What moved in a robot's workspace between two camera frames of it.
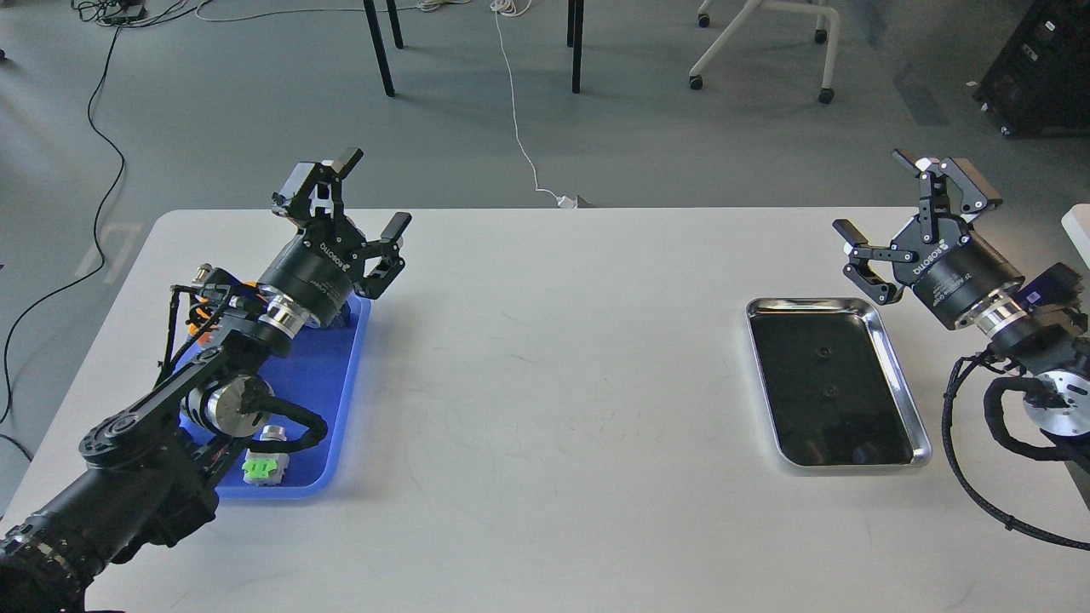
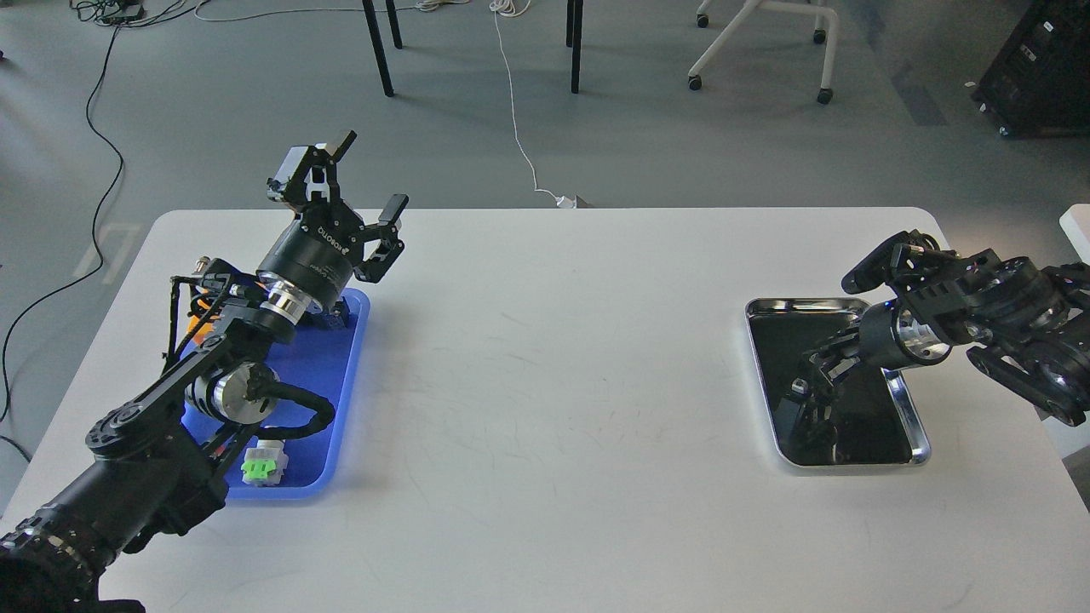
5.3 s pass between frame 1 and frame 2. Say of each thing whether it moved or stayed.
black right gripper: moved
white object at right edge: stayed
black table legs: stayed
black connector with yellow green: stayed
